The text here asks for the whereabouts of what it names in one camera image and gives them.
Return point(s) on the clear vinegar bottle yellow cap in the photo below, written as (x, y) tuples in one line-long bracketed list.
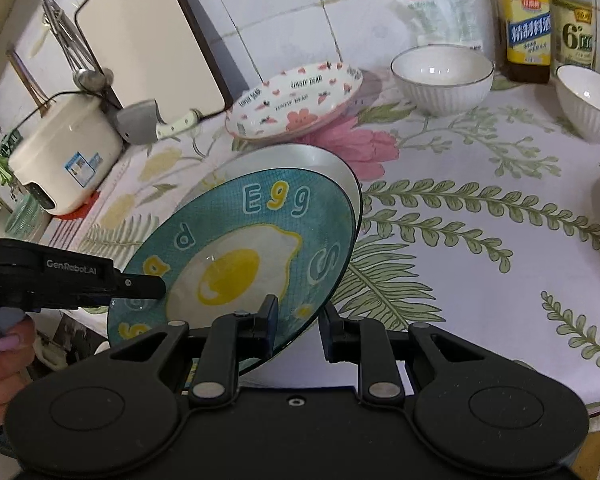
[(574, 35)]

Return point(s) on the hanging metal ladle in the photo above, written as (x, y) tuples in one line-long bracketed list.
[(87, 77)]

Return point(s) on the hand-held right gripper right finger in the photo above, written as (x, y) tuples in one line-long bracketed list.
[(330, 335)]

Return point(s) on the beige cutting board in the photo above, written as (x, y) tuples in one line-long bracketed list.
[(150, 50)]

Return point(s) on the yellow label cooking wine bottle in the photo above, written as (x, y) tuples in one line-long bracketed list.
[(525, 35)]

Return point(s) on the floral tablecloth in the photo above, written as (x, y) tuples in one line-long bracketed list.
[(480, 220)]

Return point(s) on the teal fried egg plate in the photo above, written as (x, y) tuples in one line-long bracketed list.
[(280, 200)]

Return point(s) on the white ribbed bowl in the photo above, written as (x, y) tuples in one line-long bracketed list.
[(440, 87), (590, 110)]

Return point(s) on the person's left hand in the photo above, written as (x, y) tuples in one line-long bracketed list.
[(2, 375)]

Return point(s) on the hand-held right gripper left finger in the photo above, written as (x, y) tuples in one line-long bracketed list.
[(266, 322)]

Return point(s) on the cream electric cooker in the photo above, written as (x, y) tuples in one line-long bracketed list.
[(65, 147)]

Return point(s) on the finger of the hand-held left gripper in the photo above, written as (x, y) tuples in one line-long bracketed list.
[(142, 287)]

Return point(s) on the pink heart print plate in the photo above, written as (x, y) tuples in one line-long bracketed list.
[(290, 105)]

